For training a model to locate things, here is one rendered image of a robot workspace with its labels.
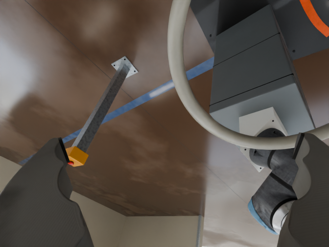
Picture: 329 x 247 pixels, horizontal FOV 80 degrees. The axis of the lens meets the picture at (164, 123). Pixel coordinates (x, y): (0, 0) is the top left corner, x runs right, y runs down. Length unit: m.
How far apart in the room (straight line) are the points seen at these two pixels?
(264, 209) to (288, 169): 0.17
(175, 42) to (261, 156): 0.71
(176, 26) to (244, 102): 0.69
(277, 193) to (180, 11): 0.73
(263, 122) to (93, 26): 1.59
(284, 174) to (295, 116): 0.33
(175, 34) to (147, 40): 1.49
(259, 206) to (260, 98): 0.45
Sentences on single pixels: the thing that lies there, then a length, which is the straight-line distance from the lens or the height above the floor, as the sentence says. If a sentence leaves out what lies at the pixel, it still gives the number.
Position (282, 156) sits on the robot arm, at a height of 1.09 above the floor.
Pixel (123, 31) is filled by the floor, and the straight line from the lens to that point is 1.90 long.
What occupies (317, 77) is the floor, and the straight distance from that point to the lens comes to 2.12.
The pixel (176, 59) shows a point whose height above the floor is 1.25.
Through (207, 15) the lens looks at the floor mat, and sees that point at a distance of 1.68.
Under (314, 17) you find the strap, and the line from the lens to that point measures 1.80.
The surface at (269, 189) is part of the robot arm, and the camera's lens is 0.91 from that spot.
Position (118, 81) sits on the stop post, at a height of 0.25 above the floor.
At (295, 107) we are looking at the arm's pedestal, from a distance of 1.07.
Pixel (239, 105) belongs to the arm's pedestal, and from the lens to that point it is 1.02.
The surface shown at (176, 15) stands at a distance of 0.38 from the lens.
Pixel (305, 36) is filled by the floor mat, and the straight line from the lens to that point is 1.85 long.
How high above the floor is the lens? 1.58
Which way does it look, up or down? 38 degrees down
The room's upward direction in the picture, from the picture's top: 165 degrees counter-clockwise
